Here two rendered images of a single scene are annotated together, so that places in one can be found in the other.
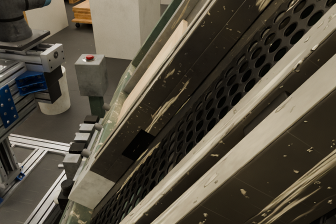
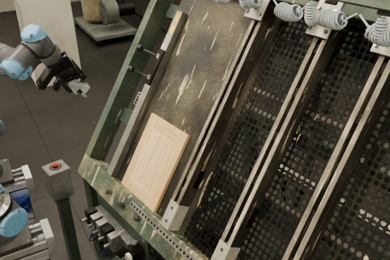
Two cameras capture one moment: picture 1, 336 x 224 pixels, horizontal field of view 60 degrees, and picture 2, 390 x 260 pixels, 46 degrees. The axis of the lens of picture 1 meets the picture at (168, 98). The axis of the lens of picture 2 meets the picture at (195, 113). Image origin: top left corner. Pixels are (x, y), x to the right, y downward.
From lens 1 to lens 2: 1.63 m
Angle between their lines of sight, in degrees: 35
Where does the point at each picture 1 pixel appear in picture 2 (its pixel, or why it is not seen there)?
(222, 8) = (223, 112)
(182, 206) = (269, 157)
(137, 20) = not seen: outside the picture
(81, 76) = (56, 184)
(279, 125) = (280, 136)
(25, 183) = not seen: outside the picture
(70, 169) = (116, 242)
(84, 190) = (176, 219)
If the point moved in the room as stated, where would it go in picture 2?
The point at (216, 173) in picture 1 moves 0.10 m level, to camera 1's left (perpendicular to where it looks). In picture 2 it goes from (273, 148) to (256, 158)
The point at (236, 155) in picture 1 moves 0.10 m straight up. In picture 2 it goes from (275, 143) to (277, 121)
